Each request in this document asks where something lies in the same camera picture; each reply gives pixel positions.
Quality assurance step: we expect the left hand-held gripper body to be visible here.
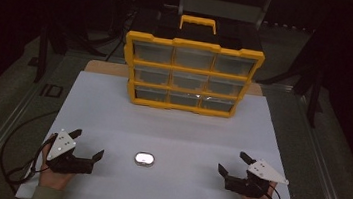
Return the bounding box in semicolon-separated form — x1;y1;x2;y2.
44;127;98;178

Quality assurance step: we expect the yellow black drawer organizer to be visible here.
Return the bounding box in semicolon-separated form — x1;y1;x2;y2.
117;7;270;122

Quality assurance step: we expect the black stand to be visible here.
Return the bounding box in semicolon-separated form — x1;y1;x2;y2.
32;22;110;91
251;52;330;130

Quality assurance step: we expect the clear plastic drawer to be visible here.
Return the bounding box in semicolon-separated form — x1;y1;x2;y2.
130;39;175;66

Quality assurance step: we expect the left hand-held gripper cable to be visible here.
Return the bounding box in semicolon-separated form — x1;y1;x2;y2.
0;103;64;190

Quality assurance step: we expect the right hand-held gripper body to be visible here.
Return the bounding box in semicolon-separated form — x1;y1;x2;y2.
223;155;292;199

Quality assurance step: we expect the metal floor rail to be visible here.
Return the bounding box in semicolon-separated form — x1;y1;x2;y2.
0;48;71;199
282;87;353;199

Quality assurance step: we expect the person's left hand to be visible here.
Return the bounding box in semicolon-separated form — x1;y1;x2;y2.
37;133;80;193

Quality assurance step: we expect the small silver oval case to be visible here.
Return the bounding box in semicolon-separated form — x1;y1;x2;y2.
133;150;156;168

